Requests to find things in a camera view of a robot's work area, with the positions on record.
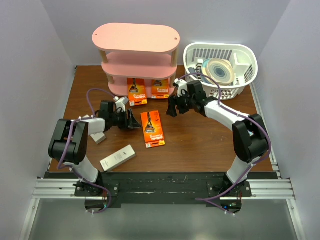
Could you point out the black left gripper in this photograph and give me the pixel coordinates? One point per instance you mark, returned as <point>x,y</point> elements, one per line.
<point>130,122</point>

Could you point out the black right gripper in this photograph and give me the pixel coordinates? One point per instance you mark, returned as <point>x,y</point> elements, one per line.
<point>173,101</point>

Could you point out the orange Gillette razor box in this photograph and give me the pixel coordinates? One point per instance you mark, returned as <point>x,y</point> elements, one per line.
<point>152,129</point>
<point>160,89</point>
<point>137,94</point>

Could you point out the grey white razor box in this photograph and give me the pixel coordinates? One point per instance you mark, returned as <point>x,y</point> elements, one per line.
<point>118,158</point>

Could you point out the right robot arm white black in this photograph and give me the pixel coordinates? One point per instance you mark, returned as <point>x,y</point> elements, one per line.
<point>250,138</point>

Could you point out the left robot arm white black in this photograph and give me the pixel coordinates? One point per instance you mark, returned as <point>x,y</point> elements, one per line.
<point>69,142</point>

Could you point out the pink three-tier wooden shelf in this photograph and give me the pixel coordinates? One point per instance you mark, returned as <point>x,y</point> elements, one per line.
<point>139,51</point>

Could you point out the white Harry's razor box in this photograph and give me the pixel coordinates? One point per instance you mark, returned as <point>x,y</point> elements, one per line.
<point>98,137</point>

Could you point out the stack of ceramic plates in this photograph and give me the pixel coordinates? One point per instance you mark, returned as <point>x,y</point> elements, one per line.
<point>216,70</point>

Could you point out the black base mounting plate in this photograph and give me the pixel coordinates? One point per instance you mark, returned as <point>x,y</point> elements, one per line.
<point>199,188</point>

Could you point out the white plastic basket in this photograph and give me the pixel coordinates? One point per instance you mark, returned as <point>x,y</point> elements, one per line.
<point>241,57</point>

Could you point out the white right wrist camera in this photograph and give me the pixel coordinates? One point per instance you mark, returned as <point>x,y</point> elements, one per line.
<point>181,86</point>

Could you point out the aluminium frame rail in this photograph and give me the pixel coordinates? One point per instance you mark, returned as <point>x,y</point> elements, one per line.
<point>193,144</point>

